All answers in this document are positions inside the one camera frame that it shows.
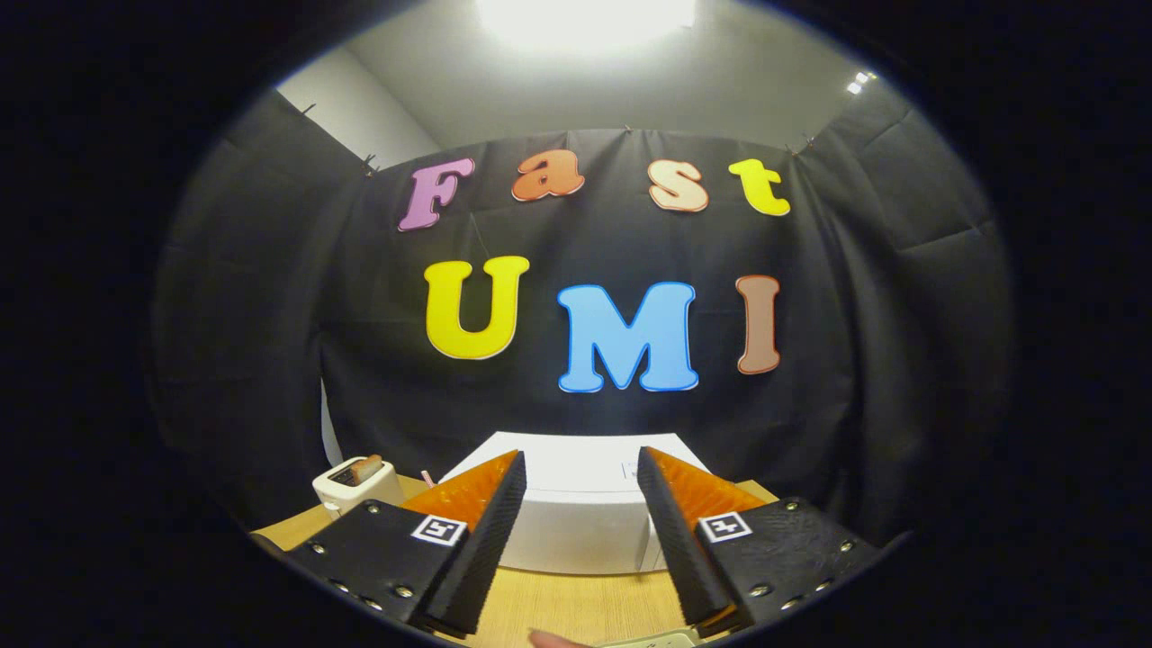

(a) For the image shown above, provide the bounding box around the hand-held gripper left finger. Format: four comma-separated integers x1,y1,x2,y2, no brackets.
284,449,528,637

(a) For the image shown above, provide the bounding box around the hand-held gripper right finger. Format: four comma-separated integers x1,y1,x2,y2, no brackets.
636,445,887,636

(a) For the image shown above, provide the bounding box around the white microwave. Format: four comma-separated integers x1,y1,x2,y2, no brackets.
438,430,712,577

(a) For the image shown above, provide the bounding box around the white plate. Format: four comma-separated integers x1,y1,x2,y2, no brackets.
598,630,701,648

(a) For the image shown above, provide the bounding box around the white toaster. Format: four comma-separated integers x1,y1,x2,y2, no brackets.
312,454,407,521

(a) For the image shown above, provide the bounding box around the bright ceiling light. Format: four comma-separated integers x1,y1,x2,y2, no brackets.
475,0,699,55

